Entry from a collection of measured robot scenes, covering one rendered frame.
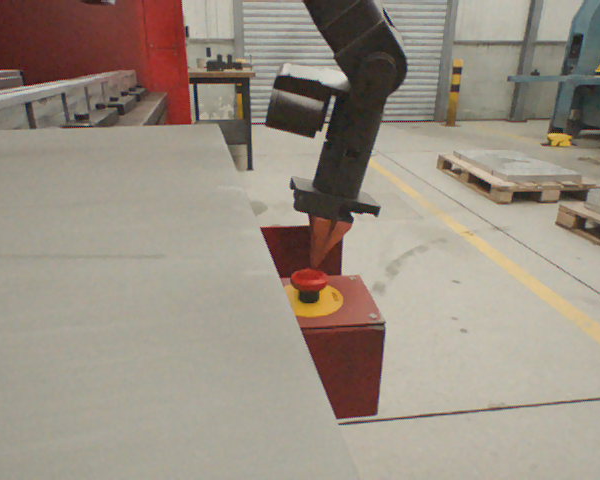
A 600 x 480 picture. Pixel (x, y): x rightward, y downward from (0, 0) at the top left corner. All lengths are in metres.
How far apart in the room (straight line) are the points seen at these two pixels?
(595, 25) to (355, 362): 7.01
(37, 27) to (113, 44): 0.30
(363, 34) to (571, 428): 1.40
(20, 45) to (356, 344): 2.05
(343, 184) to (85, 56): 1.83
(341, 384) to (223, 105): 7.21
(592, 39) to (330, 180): 6.90
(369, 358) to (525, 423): 1.17
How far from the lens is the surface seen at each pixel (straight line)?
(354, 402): 0.50
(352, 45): 0.46
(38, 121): 0.83
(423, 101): 8.18
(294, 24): 7.60
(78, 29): 2.24
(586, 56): 7.31
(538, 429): 1.61
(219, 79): 4.30
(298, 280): 0.45
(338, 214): 0.52
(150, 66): 2.20
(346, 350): 0.45
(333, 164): 0.50
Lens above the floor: 1.02
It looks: 22 degrees down
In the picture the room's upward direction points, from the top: straight up
